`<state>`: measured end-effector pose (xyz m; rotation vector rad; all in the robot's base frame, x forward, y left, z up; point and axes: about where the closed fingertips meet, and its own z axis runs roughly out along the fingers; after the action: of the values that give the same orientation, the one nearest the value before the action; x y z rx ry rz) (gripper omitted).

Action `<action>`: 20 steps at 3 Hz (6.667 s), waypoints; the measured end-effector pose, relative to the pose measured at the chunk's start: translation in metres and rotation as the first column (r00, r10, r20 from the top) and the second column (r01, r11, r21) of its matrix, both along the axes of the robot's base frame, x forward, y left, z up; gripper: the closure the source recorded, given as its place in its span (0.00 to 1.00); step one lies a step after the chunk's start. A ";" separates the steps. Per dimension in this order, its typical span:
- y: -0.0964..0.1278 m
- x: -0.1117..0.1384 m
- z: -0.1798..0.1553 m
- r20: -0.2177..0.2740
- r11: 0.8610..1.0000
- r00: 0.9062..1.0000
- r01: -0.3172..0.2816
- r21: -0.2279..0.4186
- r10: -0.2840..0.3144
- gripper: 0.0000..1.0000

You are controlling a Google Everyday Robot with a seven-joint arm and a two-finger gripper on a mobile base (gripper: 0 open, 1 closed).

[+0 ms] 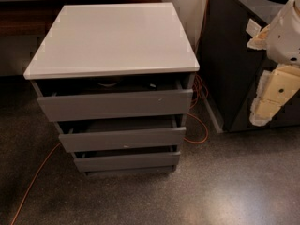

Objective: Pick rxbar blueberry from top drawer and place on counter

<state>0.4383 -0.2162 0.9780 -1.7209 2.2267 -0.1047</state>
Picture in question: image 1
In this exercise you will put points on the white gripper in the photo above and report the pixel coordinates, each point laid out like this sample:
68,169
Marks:
285,39

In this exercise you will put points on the grey top drawer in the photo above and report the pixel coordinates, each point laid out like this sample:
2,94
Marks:
174,99

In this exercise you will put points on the grey drawer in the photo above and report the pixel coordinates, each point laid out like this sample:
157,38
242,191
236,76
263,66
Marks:
117,160
174,99
121,133

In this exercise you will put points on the grey bottom drawer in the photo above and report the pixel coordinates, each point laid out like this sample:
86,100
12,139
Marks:
117,160

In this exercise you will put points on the grey drawer cabinet white top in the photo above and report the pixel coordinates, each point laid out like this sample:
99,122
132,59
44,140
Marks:
142,46

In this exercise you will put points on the grey middle drawer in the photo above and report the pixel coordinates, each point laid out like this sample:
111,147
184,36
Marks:
121,133

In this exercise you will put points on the white label on bin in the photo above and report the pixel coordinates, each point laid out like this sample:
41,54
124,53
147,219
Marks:
253,29

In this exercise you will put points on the black waste bin cabinet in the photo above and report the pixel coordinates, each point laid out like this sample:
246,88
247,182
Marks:
229,69

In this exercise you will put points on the beige bowl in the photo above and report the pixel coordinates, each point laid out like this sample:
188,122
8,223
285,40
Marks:
107,85

